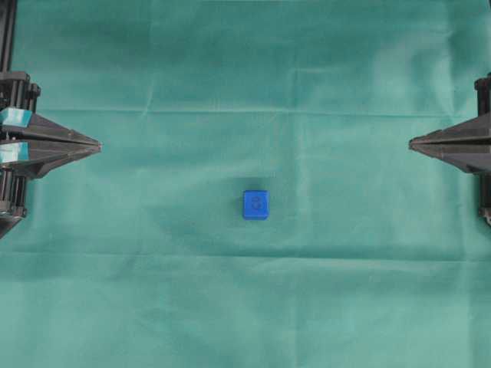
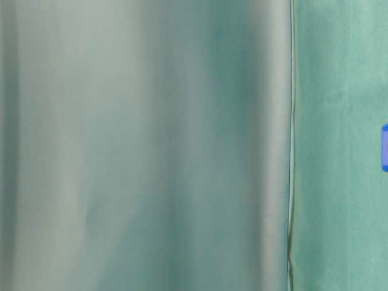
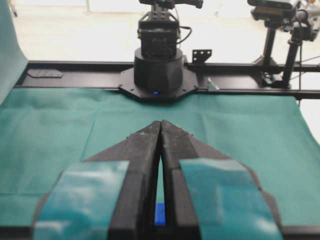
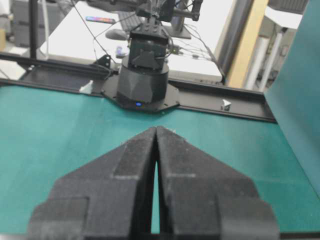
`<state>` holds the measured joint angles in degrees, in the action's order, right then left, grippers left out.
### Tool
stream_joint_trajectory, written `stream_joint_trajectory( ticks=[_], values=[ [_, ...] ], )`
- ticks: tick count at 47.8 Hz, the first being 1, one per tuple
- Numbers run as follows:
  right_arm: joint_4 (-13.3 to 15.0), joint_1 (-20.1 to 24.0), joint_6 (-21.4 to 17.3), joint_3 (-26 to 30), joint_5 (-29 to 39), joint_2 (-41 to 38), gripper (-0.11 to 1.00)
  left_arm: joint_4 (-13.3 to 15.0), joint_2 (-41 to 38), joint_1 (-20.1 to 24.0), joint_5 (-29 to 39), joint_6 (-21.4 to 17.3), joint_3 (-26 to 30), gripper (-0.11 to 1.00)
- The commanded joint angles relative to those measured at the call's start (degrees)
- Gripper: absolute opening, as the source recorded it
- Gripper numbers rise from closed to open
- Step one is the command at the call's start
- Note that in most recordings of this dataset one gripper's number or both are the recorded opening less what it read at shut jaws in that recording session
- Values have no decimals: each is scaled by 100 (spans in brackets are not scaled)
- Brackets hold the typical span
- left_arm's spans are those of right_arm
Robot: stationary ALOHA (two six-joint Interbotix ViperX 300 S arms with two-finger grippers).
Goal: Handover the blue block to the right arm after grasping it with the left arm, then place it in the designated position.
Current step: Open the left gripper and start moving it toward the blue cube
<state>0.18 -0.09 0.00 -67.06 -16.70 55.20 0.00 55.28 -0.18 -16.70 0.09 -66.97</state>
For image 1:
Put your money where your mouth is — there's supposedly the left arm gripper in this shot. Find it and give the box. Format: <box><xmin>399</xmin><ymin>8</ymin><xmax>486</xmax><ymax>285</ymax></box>
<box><xmin>0</xmin><ymin>71</ymin><xmax>103</xmax><ymax>219</ymax></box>

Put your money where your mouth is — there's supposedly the blue cube block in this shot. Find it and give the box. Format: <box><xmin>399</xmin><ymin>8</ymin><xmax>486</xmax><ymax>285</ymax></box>
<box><xmin>242</xmin><ymin>190</ymin><xmax>270</xmax><ymax>220</ymax></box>

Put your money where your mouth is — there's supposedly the green table cloth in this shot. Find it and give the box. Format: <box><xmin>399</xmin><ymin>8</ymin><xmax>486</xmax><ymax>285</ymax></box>
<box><xmin>1</xmin><ymin>1</ymin><xmax>490</xmax><ymax>367</ymax></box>

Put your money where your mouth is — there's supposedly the black left frame rail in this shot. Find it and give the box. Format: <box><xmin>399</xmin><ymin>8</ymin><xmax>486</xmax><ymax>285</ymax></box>
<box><xmin>0</xmin><ymin>0</ymin><xmax>18</xmax><ymax>72</ymax></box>

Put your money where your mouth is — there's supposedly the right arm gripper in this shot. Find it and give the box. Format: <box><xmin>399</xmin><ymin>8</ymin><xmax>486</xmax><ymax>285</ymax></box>
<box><xmin>409</xmin><ymin>74</ymin><xmax>490</xmax><ymax>222</ymax></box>

